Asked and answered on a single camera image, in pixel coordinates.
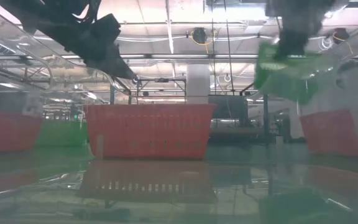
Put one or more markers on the black background rig frame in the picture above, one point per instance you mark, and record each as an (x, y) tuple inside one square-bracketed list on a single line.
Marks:
[(162, 80)]

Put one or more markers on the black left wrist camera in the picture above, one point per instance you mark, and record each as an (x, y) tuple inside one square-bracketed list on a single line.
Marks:
[(106, 29)]

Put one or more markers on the black background screen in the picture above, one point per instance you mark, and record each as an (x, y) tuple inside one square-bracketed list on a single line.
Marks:
[(228, 107)]

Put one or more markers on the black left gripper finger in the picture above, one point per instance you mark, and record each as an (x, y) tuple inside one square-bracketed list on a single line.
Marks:
[(106, 67), (117, 59)]

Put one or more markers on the white square pillar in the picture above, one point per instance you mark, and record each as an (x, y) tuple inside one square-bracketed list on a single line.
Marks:
[(197, 84)]

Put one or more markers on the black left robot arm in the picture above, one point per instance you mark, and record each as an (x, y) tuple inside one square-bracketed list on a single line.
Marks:
[(42, 12)]

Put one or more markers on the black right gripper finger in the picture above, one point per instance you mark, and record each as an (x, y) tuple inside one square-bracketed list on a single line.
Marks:
[(291, 43)]

